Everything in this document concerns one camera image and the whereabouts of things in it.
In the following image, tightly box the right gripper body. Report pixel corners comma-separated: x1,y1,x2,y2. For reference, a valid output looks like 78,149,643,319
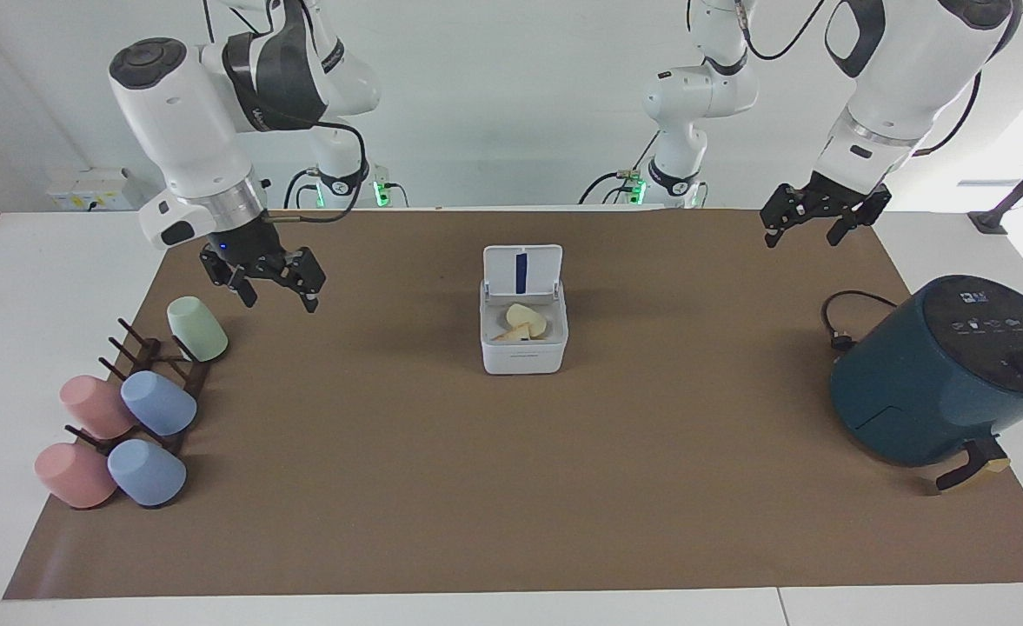
205,213,293,279

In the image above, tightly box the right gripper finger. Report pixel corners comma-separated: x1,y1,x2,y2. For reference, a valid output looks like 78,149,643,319
268,247,328,314
199,246,259,309

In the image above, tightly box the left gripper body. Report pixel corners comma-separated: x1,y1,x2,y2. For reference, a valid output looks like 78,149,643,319
796,170,870,222

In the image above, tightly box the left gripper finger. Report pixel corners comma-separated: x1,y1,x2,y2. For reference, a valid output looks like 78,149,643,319
827,183,893,248
760,183,813,250

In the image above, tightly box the pale yellow trash piece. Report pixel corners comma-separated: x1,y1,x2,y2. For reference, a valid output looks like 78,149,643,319
506,302,549,337

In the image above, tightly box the white trash bin with lid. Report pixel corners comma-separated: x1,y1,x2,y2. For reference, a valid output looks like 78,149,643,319
480,243,570,376

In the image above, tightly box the green cup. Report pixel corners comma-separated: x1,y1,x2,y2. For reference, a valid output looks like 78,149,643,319
166,296,229,363

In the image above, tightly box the dark wooden cup rack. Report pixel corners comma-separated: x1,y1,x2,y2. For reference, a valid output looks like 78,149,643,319
64,317,213,458

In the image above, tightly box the blue cup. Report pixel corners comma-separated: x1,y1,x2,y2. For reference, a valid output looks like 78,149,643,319
107,438,189,509
120,370,199,437

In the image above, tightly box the black stand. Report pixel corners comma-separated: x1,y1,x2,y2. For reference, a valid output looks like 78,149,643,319
967,139,1023,236

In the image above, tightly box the white power socket box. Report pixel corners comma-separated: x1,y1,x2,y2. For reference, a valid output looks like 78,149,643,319
45,167,143,213

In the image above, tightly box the dark teal air fryer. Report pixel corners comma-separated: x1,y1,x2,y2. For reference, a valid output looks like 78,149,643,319
829,274,1023,495

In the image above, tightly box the pink cup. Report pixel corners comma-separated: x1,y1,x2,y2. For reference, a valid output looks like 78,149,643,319
59,375,139,441
34,442,119,510

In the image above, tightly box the black air fryer power cable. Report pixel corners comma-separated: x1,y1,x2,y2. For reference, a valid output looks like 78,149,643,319
820,290,900,353

